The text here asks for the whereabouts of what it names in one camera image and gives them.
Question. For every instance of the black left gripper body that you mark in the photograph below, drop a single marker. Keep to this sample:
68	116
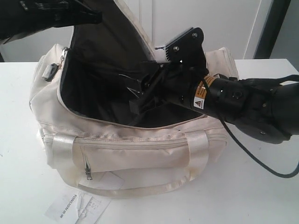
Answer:
17	23

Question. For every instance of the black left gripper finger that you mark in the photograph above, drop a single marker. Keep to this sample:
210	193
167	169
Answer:
34	5
76	15

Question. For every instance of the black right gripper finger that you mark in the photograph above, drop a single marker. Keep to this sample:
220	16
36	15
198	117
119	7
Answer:
145	100

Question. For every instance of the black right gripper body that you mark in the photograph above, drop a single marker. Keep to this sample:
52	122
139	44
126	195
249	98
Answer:
176	83

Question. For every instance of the cream fabric duffel bag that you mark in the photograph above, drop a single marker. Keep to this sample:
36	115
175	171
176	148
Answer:
80	99

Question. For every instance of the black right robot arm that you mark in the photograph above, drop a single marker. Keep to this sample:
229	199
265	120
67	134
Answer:
266	109

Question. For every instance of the small grey paper tag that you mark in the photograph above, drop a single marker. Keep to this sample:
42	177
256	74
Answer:
89	207

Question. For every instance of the white Tonlion paper tag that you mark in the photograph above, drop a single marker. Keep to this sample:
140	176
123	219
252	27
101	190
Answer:
65	204

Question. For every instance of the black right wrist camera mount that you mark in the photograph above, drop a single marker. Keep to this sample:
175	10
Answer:
187	47

